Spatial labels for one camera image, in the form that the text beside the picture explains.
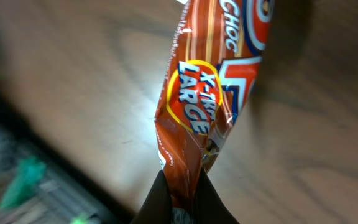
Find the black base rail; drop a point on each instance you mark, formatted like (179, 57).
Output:
(37, 188)

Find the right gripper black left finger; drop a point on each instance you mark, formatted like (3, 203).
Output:
(157, 207)

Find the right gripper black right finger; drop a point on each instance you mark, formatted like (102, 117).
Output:
(208, 207)

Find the orange chocolate bar wrapper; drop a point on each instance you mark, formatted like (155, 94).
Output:
(213, 63)

